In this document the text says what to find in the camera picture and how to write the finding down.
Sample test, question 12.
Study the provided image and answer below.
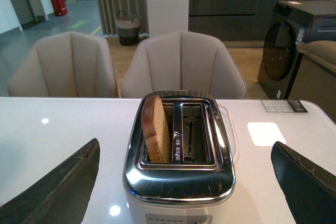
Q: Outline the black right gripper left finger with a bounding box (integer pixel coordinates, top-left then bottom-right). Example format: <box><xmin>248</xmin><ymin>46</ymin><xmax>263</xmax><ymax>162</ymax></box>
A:
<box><xmin>1</xmin><ymin>138</ymin><xmax>100</xmax><ymax>223</ymax></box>

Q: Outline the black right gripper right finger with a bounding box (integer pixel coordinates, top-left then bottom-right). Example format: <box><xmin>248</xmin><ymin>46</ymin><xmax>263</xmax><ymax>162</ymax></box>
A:
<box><xmin>271</xmin><ymin>142</ymin><xmax>335</xmax><ymax>223</ymax></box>

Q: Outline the slice of brown bread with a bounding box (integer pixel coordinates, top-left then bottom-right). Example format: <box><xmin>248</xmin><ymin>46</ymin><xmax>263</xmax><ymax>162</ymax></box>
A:
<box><xmin>141</xmin><ymin>95</ymin><xmax>172</xmax><ymax>163</ymax></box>

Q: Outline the label sticker on table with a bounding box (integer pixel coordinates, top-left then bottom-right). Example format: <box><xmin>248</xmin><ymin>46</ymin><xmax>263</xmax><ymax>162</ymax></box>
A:
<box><xmin>261</xmin><ymin>100</ymin><xmax>308</xmax><ymax>113</ymax></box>

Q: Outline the silver two-slot toaster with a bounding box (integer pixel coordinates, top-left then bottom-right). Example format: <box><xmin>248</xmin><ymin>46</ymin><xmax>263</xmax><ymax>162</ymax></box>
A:
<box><xmin>123</xmin><ymin>90</ymin><xmax>236</xmax><ymax>223</ymax></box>

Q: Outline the beige chair on left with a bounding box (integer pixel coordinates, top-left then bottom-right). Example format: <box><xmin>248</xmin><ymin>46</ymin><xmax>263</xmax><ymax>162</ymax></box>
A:
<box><xmin>7</xmin><ymin>31</ymin><xmax>118</xmax><ymax>98</ymax></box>

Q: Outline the beige chair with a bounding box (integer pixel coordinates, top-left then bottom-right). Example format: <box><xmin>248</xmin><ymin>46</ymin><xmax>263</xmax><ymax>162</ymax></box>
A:
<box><xmin>7</xmin><ymin>31</ymin><xmax>118</xmax><ymax>98</ymax></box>
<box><xmin>121</xmin><ymin>31</ymin><xmax>247</xmax><ymax>99</ymax></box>

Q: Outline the dark front-load washing machine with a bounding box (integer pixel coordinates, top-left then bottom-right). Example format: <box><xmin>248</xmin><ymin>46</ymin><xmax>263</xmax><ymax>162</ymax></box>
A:
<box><xmin>257</xmin><ymin>0</ymin><xmax>335</xmax><ymax>99</ymax></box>

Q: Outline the beige chair on right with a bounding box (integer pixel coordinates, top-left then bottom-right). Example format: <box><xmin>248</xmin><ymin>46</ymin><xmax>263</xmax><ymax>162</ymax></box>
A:
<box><xmin>121</xmin><ymin>31</ymin><xmax>247</xmax><ymax>99</ymax></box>

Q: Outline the woven laundry basket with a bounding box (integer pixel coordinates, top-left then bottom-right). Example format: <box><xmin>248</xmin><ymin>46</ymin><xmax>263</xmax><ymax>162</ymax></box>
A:
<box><xmin>115</xmin><ymin>10</ymin><xmax>141</xmax><ymax>46</ymax></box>

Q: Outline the dark kitchen cabinet with counter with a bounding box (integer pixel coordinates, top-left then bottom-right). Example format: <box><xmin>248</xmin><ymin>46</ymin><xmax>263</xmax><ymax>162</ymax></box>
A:
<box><xmin>188</xmin><ymin>0</ymin><xmax>299</xmax><ymax>41</ymax></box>

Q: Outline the red box in hallway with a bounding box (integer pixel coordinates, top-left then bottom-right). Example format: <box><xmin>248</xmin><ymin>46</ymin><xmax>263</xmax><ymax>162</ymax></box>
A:
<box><xmin>51</xmin><ymin>0</ymin><xmax>67</xmax><ymax>16</ymax></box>

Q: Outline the white pillar cabinet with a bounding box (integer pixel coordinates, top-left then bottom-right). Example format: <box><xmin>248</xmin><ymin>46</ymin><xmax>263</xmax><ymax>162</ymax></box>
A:
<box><xmin>146</xmin><ymin>0</ymin><xmax>189</xmax><ymax>37</ymax></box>

